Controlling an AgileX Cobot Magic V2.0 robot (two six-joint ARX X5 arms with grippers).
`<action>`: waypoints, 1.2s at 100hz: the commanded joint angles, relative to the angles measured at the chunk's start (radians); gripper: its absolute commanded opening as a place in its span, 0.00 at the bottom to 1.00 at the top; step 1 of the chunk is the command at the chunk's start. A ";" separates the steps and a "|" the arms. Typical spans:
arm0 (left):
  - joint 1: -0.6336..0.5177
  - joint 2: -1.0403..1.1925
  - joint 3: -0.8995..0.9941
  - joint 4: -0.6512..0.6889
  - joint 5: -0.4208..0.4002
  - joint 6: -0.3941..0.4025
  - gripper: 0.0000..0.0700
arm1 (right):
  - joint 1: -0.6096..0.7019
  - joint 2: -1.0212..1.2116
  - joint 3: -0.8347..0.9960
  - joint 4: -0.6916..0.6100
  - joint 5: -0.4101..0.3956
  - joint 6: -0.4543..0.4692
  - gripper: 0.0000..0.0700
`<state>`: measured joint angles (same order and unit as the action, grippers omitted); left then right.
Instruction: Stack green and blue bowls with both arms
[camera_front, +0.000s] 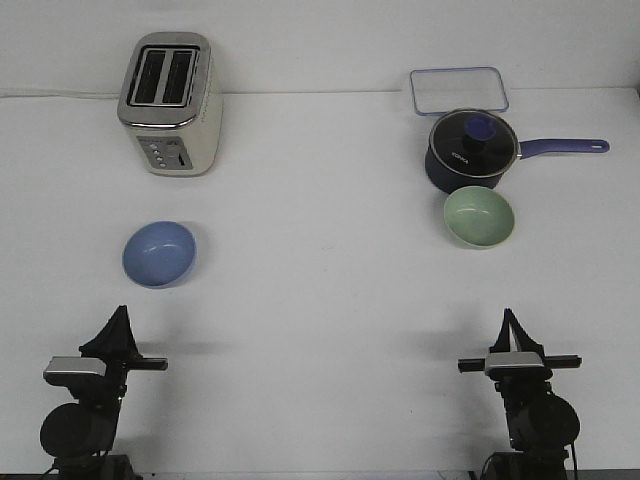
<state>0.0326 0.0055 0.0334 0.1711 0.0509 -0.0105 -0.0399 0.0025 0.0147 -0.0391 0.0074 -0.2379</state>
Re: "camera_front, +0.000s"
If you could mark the clear blue-rimmed container lid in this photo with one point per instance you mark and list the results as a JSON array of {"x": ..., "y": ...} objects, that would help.
[{"x": 437, "y": 91}]

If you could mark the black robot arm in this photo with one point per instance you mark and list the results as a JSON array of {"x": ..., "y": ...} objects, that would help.
[
  {"x": 80, "y": 435},
  {"x": 542, "y": 426}
]

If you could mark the dark blue saucepan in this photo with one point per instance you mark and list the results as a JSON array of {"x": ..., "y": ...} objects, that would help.
[{"x": 449, "y": 181}]

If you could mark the glass pot lid blue knob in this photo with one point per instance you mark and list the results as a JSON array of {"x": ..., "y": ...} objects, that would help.
[{"x": 474, "y": 143}]

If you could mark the blue bowl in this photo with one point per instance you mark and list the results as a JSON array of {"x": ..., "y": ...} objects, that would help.
[{"x": 159, "y": 255}]

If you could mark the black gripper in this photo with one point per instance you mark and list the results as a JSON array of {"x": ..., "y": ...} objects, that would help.
[
  {"x": 529, "y": 383},
  {"x": 110, "y": 344}
]

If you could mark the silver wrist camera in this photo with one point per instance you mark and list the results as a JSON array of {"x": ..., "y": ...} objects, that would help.
[
  {"x": 499, "y": 365},
  {"x": 66, "y": 370}
]

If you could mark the green bowl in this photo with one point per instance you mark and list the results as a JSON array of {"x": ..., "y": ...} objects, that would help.
[{"x": 478, "y": 217}]

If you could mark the silver two-slot toaster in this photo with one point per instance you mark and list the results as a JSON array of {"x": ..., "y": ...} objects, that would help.
[{"x": 171, "y": 104}]

